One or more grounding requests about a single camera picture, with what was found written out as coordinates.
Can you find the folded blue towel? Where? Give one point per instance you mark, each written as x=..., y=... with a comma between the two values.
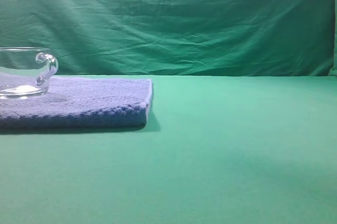
x=78, y=102

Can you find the green backdrop cloth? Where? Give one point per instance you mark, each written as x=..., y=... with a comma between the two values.
x=177, y=37

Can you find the transparent glass cup with handle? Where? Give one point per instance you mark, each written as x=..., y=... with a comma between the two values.
x=25, y=71

